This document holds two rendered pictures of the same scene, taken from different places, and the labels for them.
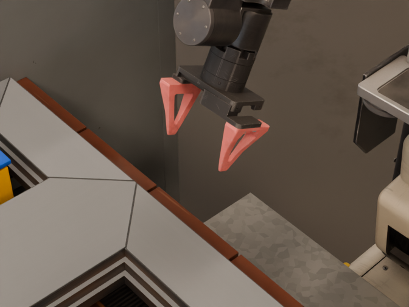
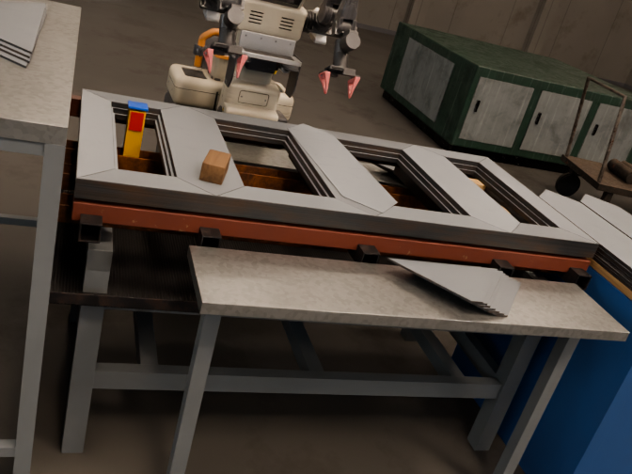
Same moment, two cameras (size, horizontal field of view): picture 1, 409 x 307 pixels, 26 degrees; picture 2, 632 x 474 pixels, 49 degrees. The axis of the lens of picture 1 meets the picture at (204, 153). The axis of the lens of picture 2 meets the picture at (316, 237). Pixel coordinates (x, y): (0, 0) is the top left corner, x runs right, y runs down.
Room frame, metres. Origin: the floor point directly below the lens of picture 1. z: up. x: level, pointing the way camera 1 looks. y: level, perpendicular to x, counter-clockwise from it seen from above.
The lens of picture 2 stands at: (-0.35, 2.08, 1.54)
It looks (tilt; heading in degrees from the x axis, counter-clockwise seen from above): 24 degrees down; 289
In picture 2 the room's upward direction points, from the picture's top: 16 degrees clockwise
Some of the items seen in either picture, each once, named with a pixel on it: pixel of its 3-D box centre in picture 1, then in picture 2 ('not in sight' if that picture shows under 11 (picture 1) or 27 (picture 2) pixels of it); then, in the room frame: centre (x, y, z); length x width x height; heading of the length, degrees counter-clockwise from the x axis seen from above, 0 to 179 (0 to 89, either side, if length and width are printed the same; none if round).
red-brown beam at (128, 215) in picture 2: not in sight; (361, 234); (0.13, 0.32, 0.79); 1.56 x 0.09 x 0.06; 42
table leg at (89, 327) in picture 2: not in sight; (85, 352); (0.65, 0.80, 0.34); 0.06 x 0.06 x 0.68; 42
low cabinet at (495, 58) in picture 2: not in sight; (508, 100); (0.57, -5.17, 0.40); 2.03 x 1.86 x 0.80; 41
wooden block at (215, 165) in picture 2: not in sight; (215, 166); (0.51, 0.54, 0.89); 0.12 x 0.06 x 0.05; 114
